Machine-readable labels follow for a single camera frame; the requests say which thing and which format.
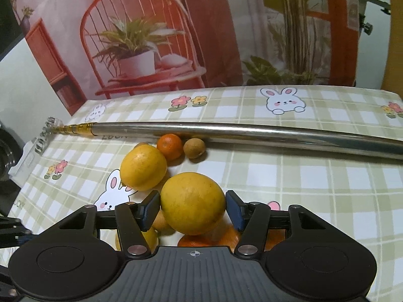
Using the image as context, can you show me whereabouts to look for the small orange fruit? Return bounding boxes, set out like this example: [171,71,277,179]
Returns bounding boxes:
[151,209,172,231]

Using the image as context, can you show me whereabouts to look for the clear plastic clip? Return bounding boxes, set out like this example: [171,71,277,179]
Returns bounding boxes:
[33,117,63,156]

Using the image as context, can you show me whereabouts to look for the printed room scene backdrop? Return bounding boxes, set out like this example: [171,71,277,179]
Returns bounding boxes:
[6,0,361,117]

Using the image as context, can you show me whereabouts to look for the white plastic rack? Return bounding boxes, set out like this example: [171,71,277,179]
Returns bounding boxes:
[8,138,41,183]

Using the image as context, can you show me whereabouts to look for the steel pot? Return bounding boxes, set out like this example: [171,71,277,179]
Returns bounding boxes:
[0,120,24,180]

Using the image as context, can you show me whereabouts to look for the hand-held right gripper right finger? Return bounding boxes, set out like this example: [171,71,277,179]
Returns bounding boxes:
[225,190,347,258]

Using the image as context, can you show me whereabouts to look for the checked rabbit print tablecloth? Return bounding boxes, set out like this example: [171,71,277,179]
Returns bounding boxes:
[9,84,403,302]

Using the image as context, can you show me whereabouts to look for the large yellow lemon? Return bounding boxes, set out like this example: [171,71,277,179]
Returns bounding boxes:
[160,172,226,236]
[120,145,167,191]

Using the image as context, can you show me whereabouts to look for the large orange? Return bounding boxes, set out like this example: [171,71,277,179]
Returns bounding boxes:
[178,223,241,248]
[265,229,288,251]

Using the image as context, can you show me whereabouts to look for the round brown fruit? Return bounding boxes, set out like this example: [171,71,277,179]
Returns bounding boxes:
[183,138,207,159]

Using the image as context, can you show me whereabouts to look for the telescopic metal pole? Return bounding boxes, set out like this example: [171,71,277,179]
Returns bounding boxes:
[52,122,403,161]

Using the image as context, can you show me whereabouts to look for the wooden board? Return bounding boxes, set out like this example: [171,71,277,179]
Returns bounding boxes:
[381,0,403,98]

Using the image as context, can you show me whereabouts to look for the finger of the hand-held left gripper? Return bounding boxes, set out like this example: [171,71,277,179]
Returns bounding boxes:
[0,216,33,249]

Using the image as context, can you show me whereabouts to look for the dark glass window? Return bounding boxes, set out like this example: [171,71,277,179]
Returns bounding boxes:
[0,0,24,62]

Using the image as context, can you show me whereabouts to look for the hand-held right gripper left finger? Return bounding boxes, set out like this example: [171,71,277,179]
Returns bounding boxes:
[41,191,161,258]

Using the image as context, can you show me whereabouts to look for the small yellow fruit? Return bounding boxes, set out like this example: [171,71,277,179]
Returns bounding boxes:
[115,226,159,252]

